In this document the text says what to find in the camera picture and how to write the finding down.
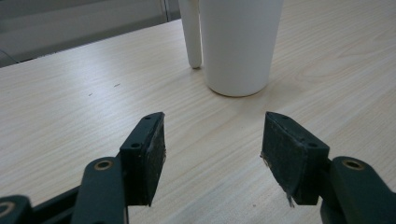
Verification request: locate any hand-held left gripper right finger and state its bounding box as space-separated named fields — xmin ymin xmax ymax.
xmin=260 ymin=111 xmax=331 ymax=207

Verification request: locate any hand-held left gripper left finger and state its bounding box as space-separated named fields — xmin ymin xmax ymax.
xmin=120 ymin=111 xmax=166 ymax=207

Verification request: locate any white cup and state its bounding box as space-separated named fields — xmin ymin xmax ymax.
xmin=199 ymin=0 xmax=285 ymax=98

